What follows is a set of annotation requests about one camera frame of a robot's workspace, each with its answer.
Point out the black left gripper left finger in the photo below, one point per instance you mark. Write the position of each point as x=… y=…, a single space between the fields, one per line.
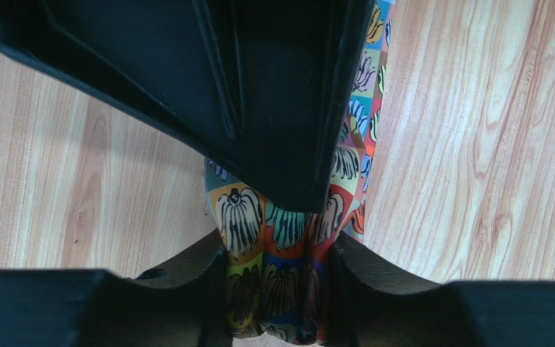
x=180 y=302

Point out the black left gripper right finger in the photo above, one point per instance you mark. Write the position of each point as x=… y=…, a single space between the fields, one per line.
x=376 y=303

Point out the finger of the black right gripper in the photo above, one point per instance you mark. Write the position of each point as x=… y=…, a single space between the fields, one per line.
x=259 y=87

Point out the colourful patterned tie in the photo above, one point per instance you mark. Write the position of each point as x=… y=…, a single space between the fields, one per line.
x=277 y=278

